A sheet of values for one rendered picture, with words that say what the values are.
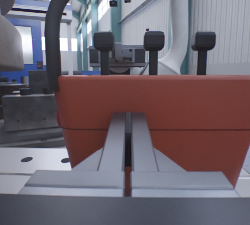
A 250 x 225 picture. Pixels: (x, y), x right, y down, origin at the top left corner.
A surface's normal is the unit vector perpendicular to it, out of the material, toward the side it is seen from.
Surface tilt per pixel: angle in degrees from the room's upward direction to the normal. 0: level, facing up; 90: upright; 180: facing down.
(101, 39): 90
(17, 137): 90
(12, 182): 0
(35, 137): 90
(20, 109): 90
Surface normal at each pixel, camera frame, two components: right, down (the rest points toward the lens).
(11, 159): 0.00, -0.99
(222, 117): -0.03, 0.27
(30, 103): 0.36, 0.14
